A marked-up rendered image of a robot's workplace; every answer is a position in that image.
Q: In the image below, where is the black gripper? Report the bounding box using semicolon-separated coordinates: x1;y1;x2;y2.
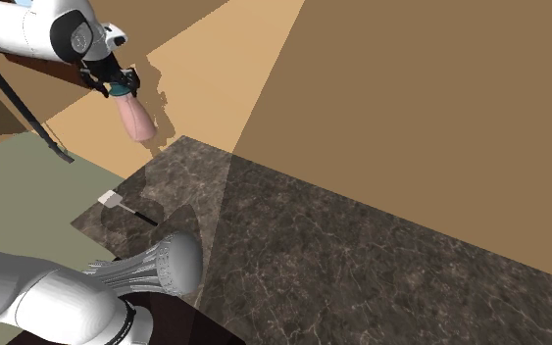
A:
78;51;142;100

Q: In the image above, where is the pink bottle with teal cap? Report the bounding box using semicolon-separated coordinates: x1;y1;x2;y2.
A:
108;81;159;143

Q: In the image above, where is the long black rod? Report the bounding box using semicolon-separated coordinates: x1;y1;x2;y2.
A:
0;51;75;165

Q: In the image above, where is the dark robot stand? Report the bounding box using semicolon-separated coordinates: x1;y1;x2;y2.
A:
6;290;246;345

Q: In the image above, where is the white spatula with black handle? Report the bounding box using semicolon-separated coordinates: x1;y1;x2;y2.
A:
96;189;160;227

